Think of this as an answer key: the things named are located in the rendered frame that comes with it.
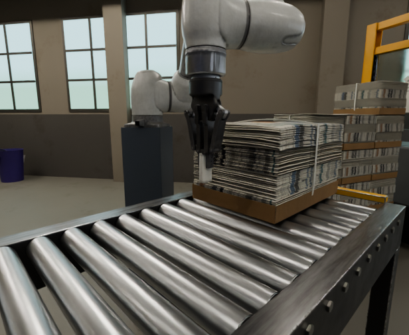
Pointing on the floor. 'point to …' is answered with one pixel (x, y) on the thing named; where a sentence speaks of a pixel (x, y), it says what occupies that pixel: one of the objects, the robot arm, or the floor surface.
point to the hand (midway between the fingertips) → (205, 167)
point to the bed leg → (382, 299)
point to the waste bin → (10, 164)
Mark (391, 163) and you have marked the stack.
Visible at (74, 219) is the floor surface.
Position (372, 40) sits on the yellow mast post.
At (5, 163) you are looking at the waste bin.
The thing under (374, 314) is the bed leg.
